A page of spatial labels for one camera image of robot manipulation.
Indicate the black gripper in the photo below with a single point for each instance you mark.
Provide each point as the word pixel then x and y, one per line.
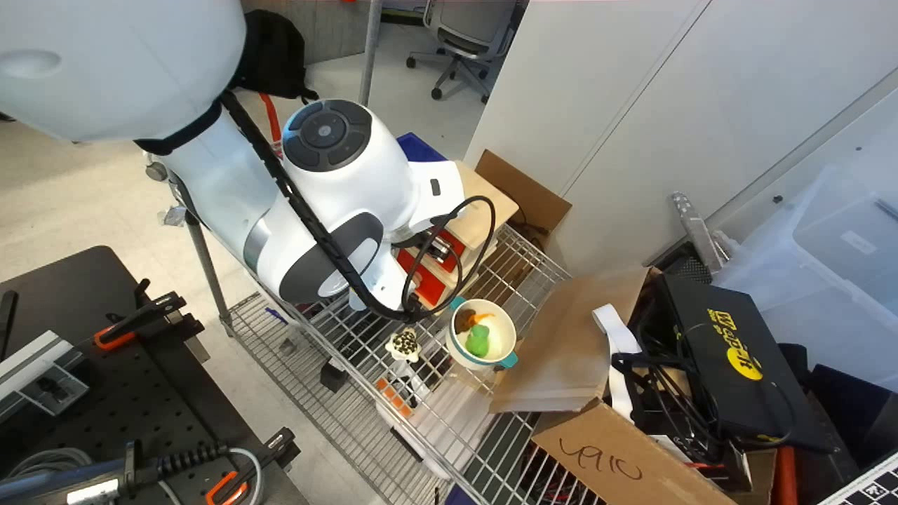
pixel 431 243

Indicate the red drawer with wooden knob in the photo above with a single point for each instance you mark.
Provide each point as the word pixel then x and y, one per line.
pixel 431 292
pixel 411 270

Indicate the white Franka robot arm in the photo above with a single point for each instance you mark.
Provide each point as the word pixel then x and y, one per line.
pixel 225 187

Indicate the wooden two-drawer cabinet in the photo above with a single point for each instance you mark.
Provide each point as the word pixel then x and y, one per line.
pixel 495 211

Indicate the orange brown toy food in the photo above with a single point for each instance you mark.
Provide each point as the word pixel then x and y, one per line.
pixel 467 320

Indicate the blue plastic bin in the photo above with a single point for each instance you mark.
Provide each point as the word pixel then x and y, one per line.
pixel 423 146

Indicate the black white spotted toy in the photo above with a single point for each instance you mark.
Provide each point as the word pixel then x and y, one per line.
pixel 404 344

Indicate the green toy vegetable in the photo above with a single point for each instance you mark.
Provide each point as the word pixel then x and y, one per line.
pixel 477 341

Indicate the black rectangular device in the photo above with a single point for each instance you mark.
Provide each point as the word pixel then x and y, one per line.
pixel 334 376

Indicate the brown cardboard box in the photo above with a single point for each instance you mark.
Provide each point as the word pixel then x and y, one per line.
pixel 571 345

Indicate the grey office chair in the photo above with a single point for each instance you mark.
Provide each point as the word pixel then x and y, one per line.
pixel 467 42

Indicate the black backpack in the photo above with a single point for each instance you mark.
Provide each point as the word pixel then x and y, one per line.
pixel 271 51

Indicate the black case yellow logo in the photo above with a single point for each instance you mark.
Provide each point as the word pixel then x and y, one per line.
pixel 738 366

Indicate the black tool case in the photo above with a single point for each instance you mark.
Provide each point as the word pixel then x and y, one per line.
pixel 112 411

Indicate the clear plastic storage bin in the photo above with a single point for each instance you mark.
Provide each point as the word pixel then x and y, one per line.
pixel 824 261

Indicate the silver aluminium profile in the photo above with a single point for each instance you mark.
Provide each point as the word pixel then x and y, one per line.
pixel 37 366

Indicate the red tube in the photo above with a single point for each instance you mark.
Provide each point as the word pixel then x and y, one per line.
pixel 787 477

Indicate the white keyboard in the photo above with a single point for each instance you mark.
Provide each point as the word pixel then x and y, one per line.
pixel 870 483

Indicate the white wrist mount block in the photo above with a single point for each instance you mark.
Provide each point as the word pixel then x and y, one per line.
pixel 438 191

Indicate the silver metal rail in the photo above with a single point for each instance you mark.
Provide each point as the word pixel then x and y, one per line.
pixel 699 228

